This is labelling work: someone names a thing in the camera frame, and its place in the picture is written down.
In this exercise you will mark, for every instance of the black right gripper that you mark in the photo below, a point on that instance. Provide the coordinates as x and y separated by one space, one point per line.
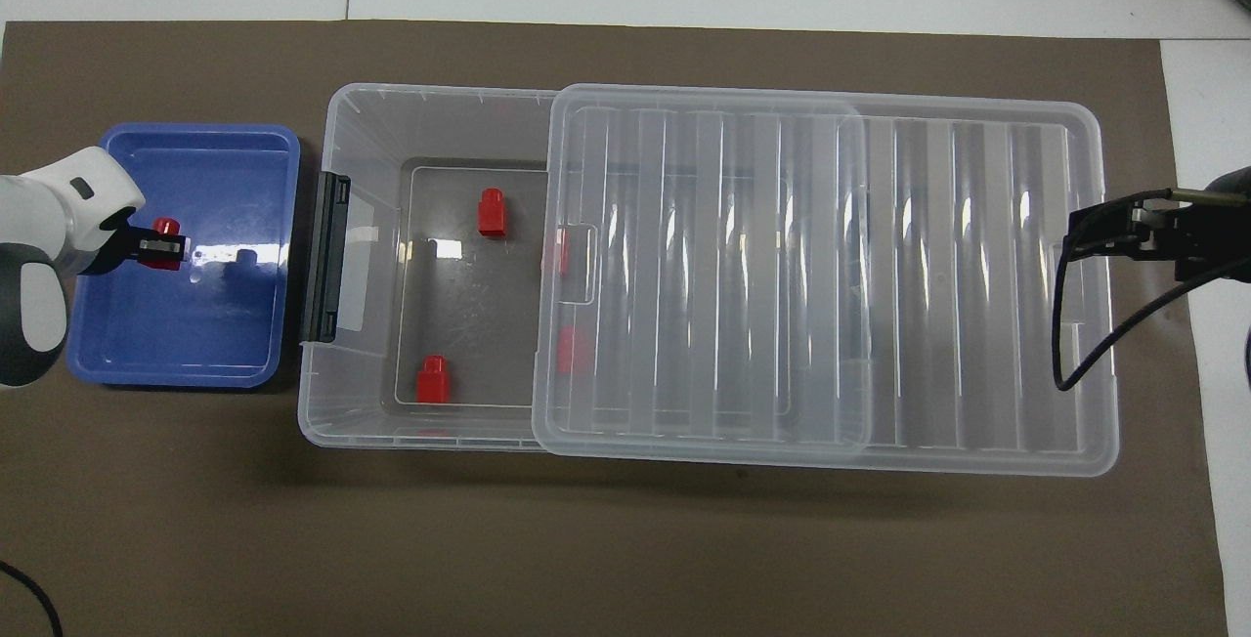
1212 227

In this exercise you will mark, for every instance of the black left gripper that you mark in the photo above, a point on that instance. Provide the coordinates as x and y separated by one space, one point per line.
117 248

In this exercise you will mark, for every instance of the red toy block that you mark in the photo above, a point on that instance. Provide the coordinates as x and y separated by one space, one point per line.
433 383
167 226
559 251
492 215
570 352

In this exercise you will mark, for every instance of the clear plastic box lid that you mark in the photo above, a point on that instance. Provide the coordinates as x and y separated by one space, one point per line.
977 324

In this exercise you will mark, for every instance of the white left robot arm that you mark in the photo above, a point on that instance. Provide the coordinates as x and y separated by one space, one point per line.
68 207

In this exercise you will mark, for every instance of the blue plastic tray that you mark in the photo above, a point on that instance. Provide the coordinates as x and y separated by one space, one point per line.
215 334

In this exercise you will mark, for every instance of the clear plastic storage box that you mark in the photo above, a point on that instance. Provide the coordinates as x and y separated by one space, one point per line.
469 324

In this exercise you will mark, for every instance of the brown paper table mat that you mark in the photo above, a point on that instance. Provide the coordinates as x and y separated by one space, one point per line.
625 539

